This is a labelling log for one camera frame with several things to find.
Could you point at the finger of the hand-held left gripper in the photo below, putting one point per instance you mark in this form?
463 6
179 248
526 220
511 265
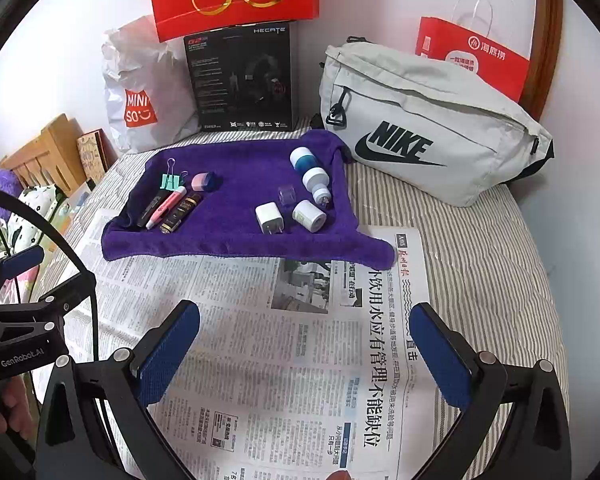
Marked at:
55 300
22 262

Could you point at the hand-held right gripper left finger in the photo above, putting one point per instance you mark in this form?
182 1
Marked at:
172 345

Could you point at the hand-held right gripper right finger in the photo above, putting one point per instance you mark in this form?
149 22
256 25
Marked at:
440 355

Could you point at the black gold tube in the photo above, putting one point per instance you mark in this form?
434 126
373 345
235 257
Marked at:
180 212

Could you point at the black marker pen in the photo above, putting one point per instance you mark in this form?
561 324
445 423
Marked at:
152 207

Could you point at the pink highlighter pen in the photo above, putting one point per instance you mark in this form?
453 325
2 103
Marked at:
167 207

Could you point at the white charger plug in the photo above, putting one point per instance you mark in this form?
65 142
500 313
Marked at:
266 215

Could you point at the green binder clip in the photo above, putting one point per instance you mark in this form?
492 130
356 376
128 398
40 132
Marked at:
170 182

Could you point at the pink blue eraser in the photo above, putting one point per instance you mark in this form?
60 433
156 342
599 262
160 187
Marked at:
202 182

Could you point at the white tape roll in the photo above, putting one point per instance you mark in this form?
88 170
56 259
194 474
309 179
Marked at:
307 215

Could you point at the clear plastic cap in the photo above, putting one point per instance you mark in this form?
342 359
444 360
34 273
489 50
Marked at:
287 195

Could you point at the small white usb device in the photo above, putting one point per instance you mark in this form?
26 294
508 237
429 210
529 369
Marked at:
322 195

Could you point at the white blue bottle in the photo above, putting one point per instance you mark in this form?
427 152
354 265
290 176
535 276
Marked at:
307 167

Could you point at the person's left hand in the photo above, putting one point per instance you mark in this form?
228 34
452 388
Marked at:
10 405

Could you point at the white spotted pillow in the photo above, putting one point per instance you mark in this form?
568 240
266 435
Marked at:
30 205

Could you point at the purple plush toy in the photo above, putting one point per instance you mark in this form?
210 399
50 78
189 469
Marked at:
2 180

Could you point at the wooden headboard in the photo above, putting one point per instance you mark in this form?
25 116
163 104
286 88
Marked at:
45 155

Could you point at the newspaper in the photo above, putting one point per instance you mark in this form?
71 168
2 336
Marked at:
290 360

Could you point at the brown patterned box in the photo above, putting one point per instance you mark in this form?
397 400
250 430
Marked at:
92 157

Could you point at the purple towel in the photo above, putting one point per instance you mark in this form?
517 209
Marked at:
230 180

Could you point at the white plastic shopping bag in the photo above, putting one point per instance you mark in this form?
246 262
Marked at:
140 60

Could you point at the grey waist bag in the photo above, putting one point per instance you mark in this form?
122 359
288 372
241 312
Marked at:
430 105

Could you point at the black headset box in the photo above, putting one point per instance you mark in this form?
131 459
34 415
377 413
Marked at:
215 75

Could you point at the red white paper bag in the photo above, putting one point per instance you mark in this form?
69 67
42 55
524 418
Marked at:
480 62

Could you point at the red gold-print gift bag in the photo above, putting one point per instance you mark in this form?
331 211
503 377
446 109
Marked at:
290 0

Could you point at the brown wooden door frame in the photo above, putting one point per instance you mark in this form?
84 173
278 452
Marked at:
545 50

